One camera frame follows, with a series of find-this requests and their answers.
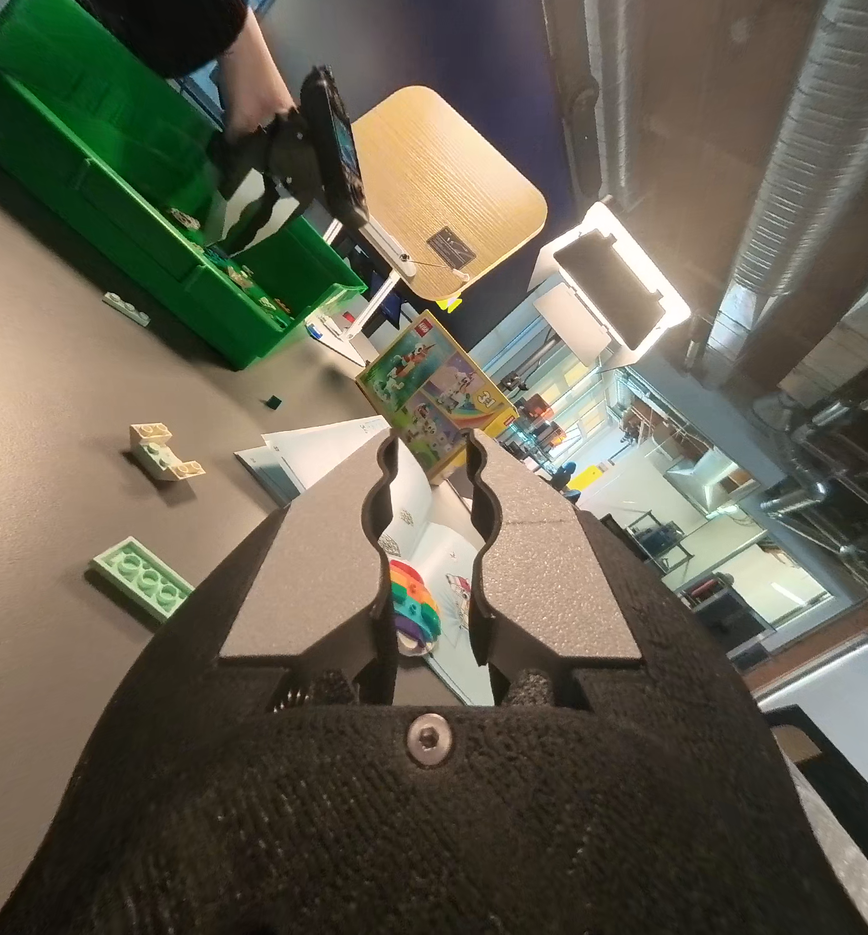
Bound person's left hand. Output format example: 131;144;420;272
218;29;297;143

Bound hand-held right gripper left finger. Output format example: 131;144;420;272
219;430;397;663

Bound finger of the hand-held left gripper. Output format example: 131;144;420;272
211;135;277;245
231;187;311;258

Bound person's left forearm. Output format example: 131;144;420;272
76;0;258;80

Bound light wood side table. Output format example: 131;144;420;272
339;85;549;344

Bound white lego bracket assembly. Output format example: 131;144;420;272
129;421;207;482

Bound lego pieces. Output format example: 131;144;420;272
167;206;296;317

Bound green plastic bin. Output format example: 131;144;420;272
0;0;368;372

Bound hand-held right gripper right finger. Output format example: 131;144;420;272
466;429;644;667

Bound silver ventilation duct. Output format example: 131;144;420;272
689;0;868;366

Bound narrow light green lego plate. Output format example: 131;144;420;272
102;291;150;325

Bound rainbow lego piece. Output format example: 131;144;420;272
388;559;442;658

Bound lego set box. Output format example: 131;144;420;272
355;310;517;483

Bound studio light panel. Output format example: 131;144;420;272
529;201;692;366

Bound open lego instruction booklet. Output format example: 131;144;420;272
234;418;487;706

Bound wide light green lego plate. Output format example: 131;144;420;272
92;535;195;624

